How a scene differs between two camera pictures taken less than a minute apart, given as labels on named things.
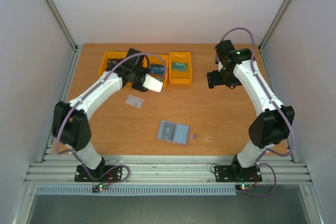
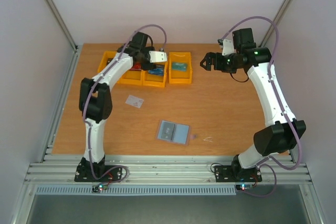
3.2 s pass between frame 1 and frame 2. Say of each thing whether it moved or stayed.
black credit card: stayed
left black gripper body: moved
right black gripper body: moved
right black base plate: stayed
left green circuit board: stayed
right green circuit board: stayed
